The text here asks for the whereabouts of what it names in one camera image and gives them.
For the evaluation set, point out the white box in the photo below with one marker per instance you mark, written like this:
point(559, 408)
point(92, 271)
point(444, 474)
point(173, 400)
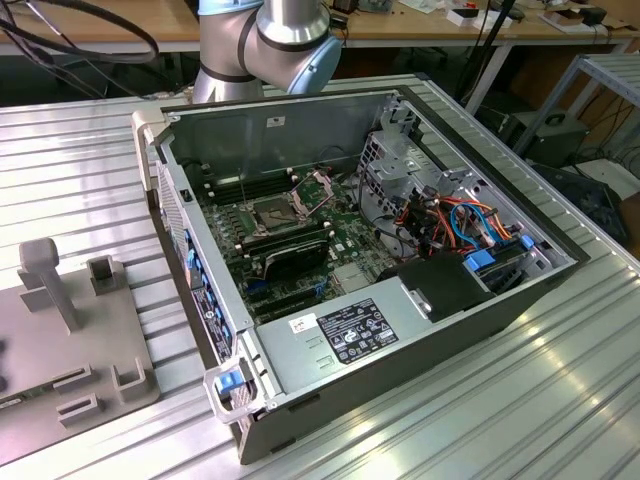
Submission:
point(467, 22)

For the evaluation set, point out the black expansion card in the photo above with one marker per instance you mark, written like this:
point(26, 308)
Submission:
point(295, 257)

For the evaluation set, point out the grey parts rack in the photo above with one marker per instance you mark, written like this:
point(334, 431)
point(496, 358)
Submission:
point(75, 345)

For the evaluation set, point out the small blue carrier tab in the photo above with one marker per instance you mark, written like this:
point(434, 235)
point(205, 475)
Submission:
point(525, 242)

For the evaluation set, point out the black RAM slot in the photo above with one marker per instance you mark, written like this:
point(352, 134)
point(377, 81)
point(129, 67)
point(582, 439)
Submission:
point(227, 190)
point(225, 182)

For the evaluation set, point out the black expansion slot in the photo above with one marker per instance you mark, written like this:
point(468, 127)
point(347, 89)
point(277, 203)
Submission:
point(287, 309)
point(285, 298)

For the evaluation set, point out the thin metal locking lever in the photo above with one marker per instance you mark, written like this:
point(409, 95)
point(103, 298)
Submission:
point(243, 190)

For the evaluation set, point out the green RAM stick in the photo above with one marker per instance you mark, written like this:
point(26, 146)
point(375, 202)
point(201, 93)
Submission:
point(11, 401)

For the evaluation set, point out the brown cardboard box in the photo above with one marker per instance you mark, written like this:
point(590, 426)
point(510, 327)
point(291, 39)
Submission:
point(565, 22)

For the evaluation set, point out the wooden desk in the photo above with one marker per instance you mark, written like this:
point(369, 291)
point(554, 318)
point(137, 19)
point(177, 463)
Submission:
point(525, 35)

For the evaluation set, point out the silver chipset heatsink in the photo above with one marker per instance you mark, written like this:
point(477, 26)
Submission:
point(350, 277)

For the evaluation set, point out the CPU socket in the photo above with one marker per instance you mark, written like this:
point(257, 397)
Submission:
point(272, 217)

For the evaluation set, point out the metal drive cage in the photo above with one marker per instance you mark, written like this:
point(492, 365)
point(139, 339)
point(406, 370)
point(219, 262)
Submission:
point(395, 167)

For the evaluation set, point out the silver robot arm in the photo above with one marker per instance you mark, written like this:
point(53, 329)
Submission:
point(285, 25)

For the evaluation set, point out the black RAM stick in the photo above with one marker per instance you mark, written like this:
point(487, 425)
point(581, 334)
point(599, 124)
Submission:
point(285, 241)

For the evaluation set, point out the metal slat shelf frame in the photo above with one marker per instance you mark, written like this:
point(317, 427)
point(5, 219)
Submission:
point(615, 70)

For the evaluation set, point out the blue disk carrier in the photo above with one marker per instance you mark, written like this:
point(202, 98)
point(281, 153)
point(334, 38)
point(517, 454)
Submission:
point(479, 261)

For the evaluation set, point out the silver power supply unit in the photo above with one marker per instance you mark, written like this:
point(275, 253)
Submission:
point(300, 360)

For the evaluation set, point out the metal disk bay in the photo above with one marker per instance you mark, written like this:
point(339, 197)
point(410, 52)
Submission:
point(545, 260)

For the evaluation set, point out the green motherboard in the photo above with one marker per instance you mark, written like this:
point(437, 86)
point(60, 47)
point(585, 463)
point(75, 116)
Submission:
point(350, 235)

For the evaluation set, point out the open grey PC case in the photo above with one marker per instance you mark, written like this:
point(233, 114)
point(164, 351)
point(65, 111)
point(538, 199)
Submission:
point(400, 395)

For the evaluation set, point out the blue case latch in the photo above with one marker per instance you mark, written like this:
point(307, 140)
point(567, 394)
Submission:
point(227, 382)

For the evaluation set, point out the black plastic air shroud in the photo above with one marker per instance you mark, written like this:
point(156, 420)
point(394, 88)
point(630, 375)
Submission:
point(440, 290)

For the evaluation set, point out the black power adapter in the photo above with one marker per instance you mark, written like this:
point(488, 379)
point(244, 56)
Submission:
point(595, 16)

